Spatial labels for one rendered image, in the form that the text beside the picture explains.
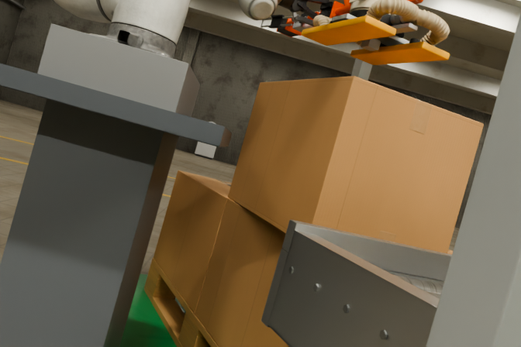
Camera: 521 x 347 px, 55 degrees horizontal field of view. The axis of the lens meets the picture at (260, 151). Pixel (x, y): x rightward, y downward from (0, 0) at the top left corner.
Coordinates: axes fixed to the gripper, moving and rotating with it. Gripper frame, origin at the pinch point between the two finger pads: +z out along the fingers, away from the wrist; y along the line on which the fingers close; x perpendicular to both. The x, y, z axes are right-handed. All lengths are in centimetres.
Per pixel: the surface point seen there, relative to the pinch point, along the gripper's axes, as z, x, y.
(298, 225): -30, 67, 62
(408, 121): -2, 55, 34
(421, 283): 1, 70, 68
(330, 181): -18, 54, 53
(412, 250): 0, 66, 63
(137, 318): -28, -30, 123
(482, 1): 488, -458, -267
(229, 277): -17, 14, 90
